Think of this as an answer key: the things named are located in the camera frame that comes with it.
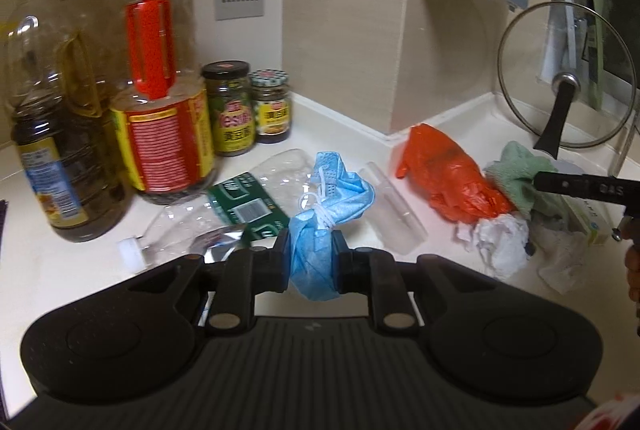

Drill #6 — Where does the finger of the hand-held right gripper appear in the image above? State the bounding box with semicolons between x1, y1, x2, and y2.
532;170;581;202

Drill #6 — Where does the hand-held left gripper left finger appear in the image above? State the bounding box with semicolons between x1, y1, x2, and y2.
122;227;292;336

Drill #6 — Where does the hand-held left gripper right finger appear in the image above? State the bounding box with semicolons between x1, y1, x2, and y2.
336;233;501;336

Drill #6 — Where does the green white carton box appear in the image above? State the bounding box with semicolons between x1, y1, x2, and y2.
565;197;622;247

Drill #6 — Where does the green cloth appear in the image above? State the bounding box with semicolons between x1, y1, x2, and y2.
485;141;568;217

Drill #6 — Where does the blue face mask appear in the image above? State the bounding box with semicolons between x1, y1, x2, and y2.
289;150;377;302

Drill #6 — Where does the crushed clear water bottle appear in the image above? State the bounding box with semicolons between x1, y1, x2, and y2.
117;149;321;271

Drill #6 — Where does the orange plastic bag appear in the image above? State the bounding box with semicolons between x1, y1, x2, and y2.
395;123;513;223

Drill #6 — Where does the person's right hand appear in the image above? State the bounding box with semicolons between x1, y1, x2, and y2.
623;216;640;305

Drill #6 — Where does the glass pot lid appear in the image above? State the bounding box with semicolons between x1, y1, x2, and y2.
497;2;633;161

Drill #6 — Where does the clear plastic container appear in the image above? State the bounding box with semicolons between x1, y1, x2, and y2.
360;161;430;256

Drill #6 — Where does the crumpled white tissue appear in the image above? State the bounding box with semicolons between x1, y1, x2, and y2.
455;213;531;278
530;230;590;295

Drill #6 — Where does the checkered lid sauce jar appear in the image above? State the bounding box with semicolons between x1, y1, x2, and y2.
249;69;293;143

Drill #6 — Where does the black lid sauce jar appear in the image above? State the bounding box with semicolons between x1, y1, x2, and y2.
201;60;257;157

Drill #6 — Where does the red white cloth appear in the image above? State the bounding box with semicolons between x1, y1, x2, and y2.
575;390;640;430

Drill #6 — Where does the blue label oil bottle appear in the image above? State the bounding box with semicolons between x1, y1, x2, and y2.
2;0;126;243

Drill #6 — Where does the red handle oil bottle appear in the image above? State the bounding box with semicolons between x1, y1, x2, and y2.
110;0;218;206

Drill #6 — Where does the yellow handle oil bottle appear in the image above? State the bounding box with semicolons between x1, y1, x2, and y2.
52;0;118;121

